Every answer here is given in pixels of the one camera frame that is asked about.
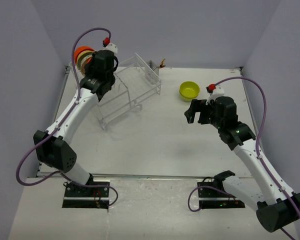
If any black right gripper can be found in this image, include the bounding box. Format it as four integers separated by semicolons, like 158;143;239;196
184;99;224;130

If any lime green bowl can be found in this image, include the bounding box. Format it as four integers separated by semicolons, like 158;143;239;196
179;81;200;93
179;91;199;102

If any orange bowl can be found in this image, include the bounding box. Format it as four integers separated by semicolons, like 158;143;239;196
74;45;94;61
80;55;93;75

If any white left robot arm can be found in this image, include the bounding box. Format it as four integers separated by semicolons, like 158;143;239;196
33;49;119;197

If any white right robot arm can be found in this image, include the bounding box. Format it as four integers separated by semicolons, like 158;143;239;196
184;96;300;233

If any patterned beige bowl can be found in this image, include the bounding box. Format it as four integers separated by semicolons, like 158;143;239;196
77;52;92;72

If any grey cutlery holder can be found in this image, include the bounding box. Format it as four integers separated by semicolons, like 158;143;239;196
146;60;159;75

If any brown wooden spoon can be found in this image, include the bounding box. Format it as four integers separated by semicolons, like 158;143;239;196
158;58;166;69

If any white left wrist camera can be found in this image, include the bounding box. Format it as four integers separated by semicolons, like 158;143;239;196
103;42;118;55

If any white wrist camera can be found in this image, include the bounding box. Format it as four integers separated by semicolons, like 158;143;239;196
206;84;225;105
103;42;118;55

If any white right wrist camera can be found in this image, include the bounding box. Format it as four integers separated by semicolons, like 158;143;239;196
206;84;225;105

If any white wire dish rack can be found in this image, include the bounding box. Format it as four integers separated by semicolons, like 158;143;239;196
66;52;162;131

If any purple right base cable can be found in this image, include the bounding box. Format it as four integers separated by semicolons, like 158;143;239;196
187;184;231;213

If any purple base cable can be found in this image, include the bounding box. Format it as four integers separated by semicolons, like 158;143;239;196
94;184;119;208
187;184;231;213

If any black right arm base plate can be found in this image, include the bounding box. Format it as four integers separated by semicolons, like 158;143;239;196
197;181;246;209

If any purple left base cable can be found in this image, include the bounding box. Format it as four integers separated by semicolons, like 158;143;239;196
94;184;119;208

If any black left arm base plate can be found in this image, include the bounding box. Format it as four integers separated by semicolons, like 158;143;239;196
62;181;110;210

